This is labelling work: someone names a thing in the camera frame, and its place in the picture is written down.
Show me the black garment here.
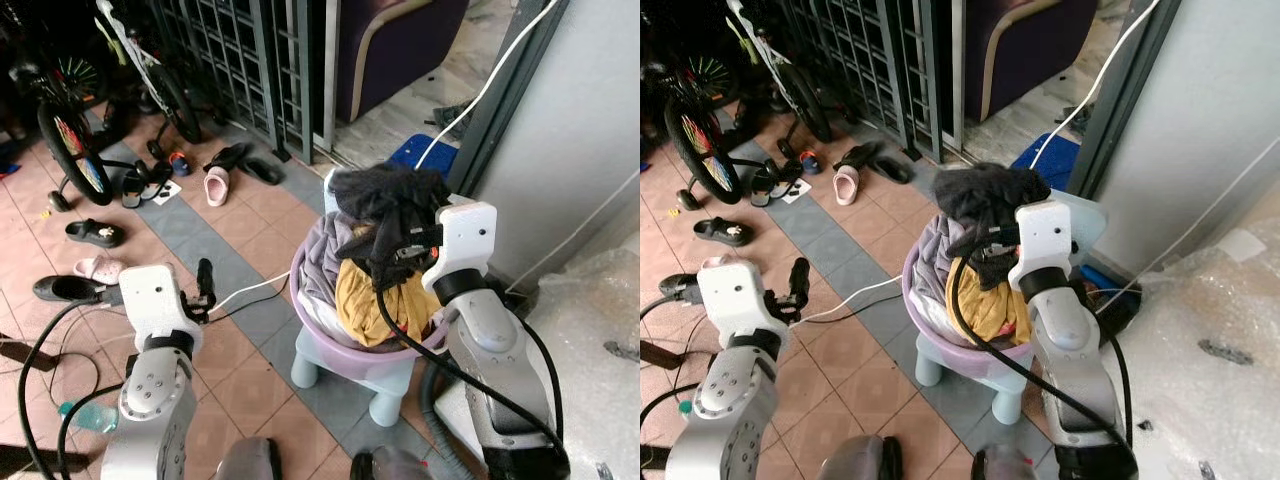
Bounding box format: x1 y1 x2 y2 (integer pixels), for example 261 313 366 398
933 162 1053 293
329 164 453 265

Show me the grey lavender garment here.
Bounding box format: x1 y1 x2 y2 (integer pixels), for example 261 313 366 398
296 211 379 333
907 214 969 313

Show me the mustard yellow garment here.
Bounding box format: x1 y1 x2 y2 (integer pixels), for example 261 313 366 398
945 256 1033 348
334 256 443 348

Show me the purple laundry basin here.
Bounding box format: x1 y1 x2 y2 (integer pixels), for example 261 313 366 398
289 238 453 353
901 243 1043 367

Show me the black sandal with white mark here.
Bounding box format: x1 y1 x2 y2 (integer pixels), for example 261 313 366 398
692 216 755 248
64 218 128 250

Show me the blue door mat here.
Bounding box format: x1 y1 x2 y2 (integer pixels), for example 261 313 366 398
1009 132 1082 193
387 132 460 183

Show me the small black grey shoe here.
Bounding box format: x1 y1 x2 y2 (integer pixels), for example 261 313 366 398
121 163 174 210
750 162 803 207

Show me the black slipper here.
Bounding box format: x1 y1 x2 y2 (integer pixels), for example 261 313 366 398
204 142 253 173
872 156 915 185
834 141 883 171
240 157 286 187

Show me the glossy black shoe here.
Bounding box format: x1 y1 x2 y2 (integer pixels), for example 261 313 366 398
31 275 109 305
658 271 703 303

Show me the light blue plastic chair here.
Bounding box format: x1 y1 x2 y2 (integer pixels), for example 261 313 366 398
914 188 1110 428
291 167 473 428

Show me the dark brown wooden plank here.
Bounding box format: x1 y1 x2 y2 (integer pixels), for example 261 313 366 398
640 339 693 371
0 334 43 373

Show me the black bicycle with colourful wheel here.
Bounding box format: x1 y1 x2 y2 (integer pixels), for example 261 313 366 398
8 58 126 213
643 58 761 211

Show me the grey left robot leg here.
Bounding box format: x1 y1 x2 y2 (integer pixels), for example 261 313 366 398
818 434 905 480
213 436 285 480

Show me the grey robot leg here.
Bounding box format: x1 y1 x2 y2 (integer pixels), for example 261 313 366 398
349 444 438 480
818 434 905 480
213 436 285 480
970 444 1043 480

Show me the white green bicycle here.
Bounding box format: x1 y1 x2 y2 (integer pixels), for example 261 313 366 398
94 0 223 161
724 0 843 161

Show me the purple armchair with beige trim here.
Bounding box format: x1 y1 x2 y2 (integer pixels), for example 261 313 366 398
334 0 471 125
962 0 1100 123

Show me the dark metal gate grille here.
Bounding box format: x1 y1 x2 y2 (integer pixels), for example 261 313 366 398
148 0 333 164
778 0 963 164

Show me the grey right robot leg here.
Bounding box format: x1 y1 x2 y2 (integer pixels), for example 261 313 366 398
970 444 1043 480
349 444 438 480

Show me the clear bubble wrap sheet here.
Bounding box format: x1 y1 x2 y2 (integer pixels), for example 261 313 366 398
508 243 641 480
1098 178 1280 480

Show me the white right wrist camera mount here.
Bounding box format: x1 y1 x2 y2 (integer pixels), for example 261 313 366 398
420 201 499 293
1007 199 1074 293

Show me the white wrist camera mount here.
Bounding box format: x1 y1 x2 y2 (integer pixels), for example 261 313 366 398
696 261 792 347
1007 199 1074 293
118 264 206 351
420 201 499 293

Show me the white floor cable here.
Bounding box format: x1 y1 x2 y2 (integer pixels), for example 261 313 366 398
798 274 907 324
204 269 294 313

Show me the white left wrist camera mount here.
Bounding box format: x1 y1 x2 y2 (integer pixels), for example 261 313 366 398
696 261 792 347
118 264 206 351

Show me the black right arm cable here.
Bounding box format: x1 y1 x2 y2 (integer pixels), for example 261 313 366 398
948 254 1137 453
374 258 568 463

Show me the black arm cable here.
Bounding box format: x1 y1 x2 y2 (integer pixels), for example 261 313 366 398
17 298 129 480
640 288 713 431
374 258 568 463
948 254 1137 453

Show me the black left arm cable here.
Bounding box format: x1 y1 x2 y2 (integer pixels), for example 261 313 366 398
17 298 129 480
640 288 713 431

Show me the grey corrugated hose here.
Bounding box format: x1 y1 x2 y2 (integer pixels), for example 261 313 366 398
417 358 463 473

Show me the thin white wall cable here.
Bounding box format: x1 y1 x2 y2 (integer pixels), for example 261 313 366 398
1133 133 1280 288
504 168 641 297

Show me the thick white cable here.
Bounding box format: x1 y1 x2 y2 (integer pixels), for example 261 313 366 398
414 0 562 172
1029 0 1163 173

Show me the dark grey door frame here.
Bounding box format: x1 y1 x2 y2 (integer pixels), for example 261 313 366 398
444 0 573 198
1067 0 1183 198

